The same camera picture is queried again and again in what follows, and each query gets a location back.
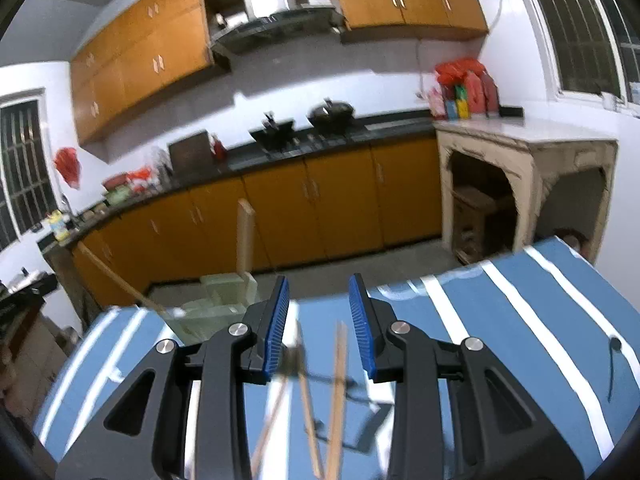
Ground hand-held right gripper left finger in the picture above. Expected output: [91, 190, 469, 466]
[55, 275, 291, 480]

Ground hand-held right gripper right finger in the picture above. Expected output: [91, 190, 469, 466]
[348, 273, 586, 480]

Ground green perforated utensil holder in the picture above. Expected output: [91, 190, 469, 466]
[169, 270, 259, 347]

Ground bamboo chopstick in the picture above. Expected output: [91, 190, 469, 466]
[299, 374, 322, 479]
[325, 322, 349, 480]
[250, 380, 287, 478]

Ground wooden spatula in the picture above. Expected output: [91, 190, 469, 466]
[236, 198, 257, 275]

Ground orange lower kitchen cabinets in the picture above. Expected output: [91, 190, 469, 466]
[71, 137, 444, 307]

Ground blue white-striped tablecloth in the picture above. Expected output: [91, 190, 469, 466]
[32, 235, 640, 480]

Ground cardboard box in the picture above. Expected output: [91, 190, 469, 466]
[452, 185, 516, 264]

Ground open black wok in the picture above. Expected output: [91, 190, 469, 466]
[248, 114, 297, 152]

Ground brown cutting board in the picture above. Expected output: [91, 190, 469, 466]
[168, 130, 211, 174]

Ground black kitchen countertop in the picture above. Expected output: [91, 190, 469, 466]
[39, 112, 439, 257]

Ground pile of food containers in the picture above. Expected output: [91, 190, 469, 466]
[101, 167, 169, 206]

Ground black wok with lid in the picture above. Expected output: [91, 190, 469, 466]
[306, 100, 357, 134]

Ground white stone side table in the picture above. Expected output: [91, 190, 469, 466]
[432, 116, 620, 267]

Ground yellow label bottle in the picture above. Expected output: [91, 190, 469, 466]
[48, 209, 72, 244]

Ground hanging red plastic bag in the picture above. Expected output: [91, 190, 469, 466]
[53, 146, 84, 191]

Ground pile of red packets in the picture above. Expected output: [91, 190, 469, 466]
[428, 57, 501, 121]

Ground steel range hood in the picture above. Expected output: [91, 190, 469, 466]
[208, 4, 347, 59]

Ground barred window small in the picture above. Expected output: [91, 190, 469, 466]
[0, 88, 59, 252]

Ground barred window large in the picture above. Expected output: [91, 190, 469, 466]
[510, 0, 640, 112]

